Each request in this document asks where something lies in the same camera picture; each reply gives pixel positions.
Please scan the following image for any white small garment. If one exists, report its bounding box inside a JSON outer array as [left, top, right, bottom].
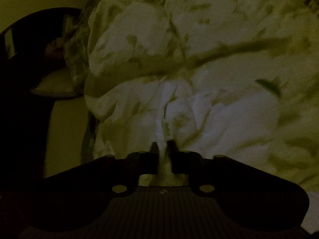
[[138, 79, 281, 187]]

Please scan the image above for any patterned light bed sheet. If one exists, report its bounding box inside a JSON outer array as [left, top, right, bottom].
[[64, 0, 319, 192]]

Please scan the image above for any dark round chair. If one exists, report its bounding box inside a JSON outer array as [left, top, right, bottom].
[[1, 7, 88, 184]]

